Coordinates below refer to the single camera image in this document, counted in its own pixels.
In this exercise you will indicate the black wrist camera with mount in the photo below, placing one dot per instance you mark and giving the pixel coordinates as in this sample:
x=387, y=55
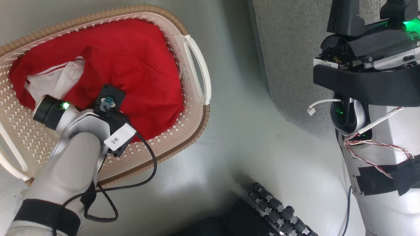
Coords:
x=113, y=93

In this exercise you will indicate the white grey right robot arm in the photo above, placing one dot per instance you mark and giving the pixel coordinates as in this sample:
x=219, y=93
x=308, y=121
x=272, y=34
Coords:
x=65, y=170

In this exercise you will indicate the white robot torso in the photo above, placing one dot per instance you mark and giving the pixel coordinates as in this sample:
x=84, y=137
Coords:
x=387, y=209

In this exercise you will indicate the white cloth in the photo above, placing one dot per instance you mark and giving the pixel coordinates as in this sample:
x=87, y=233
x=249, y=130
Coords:
x=55, y=82

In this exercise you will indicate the black roller omni wheel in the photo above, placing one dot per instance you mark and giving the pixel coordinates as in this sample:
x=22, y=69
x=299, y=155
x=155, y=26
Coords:
x=279, y=209

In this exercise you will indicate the black robot upper body housing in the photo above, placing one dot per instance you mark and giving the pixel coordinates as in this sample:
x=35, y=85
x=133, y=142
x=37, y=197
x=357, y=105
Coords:
x=361, y=85

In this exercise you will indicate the black tape strip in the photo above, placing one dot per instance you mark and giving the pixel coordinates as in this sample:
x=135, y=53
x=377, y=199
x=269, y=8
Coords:
x=380, y=178

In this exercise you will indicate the beige perforated plastic laundry basket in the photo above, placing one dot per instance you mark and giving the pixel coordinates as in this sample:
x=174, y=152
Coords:
x=13, y=131

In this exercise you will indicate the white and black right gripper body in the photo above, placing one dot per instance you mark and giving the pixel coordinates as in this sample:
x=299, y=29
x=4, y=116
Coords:
x=49, y=111

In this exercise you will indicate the red cloth garment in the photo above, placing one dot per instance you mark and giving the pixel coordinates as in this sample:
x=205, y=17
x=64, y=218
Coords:
x=131, y=59

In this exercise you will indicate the grey fabric sofa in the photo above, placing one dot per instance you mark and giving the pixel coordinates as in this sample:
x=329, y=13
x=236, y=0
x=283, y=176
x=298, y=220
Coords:
x=288, y=49

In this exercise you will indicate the white paper label tag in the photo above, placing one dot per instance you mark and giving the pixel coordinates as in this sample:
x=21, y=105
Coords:
x=119, y=137

